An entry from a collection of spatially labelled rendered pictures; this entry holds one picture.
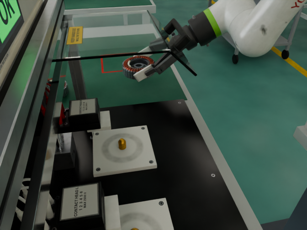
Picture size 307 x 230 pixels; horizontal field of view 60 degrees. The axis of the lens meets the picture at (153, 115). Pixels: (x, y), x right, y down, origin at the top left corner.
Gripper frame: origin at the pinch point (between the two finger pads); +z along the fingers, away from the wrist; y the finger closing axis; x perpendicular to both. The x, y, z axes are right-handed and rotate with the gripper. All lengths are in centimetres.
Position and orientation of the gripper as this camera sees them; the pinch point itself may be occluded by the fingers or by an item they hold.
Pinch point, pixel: (139, 66)
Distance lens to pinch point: 91.6
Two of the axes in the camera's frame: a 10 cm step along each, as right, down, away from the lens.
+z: -8.5, 4.5, 2.6
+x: -5.1, -6.2, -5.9
